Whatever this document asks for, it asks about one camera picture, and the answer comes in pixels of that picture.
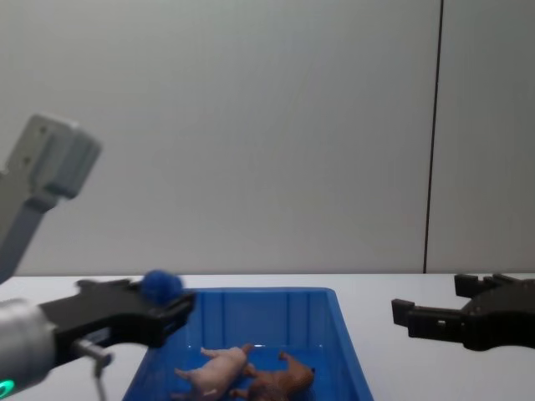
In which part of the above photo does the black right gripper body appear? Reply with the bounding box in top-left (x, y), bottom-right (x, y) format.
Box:
top-left (458, 278), bottom-right (535, 353)

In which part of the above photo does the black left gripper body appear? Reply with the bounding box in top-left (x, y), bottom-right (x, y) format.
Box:
top-left (38, 291), bottom-right (165, 348)

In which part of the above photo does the blue fuzzy toy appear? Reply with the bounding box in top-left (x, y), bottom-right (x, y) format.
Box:
top-left (141, 268), bottom-right (184, 307)

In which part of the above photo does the pink toy pig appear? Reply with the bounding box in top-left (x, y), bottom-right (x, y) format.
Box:
top-left (172, 343), bottom-right (258, 400)

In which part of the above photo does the blue plastic bin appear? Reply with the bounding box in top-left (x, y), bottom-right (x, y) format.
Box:
top-left (120, 286), bottom-right (375, 401)

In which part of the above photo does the brown toy lion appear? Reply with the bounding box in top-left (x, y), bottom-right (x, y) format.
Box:
top-left (228, 350), bottom-right (317, 401)

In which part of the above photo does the thin cable with silver plug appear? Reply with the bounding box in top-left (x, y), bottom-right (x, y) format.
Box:
top-left (74, 338), bottom-right (115, 401)

